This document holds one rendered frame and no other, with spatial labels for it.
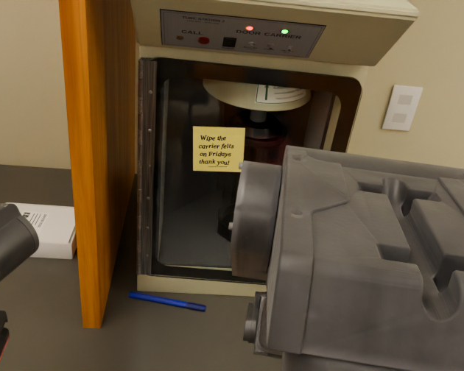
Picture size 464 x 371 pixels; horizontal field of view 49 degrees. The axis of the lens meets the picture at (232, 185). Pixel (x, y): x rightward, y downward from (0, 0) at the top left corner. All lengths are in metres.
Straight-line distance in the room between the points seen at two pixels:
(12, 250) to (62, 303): 0.42
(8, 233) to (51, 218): 0.54
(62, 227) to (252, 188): 0.88
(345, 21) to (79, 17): 0.30
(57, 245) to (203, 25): 0.56
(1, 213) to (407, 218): 0.45
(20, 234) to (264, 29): 0.36
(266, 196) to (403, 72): 1.09
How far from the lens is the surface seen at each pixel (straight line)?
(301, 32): 0.64
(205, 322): 0.93
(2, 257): 0.55
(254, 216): 0.20
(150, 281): 0.96
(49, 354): 0.90
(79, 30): 0.64
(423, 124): 1.36
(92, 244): 0.80
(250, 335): 0.58
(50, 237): 1.05
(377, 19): 0.63
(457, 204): 0.18
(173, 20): 0.63
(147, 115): 0.75
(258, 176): 0.20
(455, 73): 1.33
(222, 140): 0.76
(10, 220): 0.57
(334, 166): 0.19
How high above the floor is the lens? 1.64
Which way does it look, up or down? 33 degrees down
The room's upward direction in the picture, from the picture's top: 7 degrees clockwise
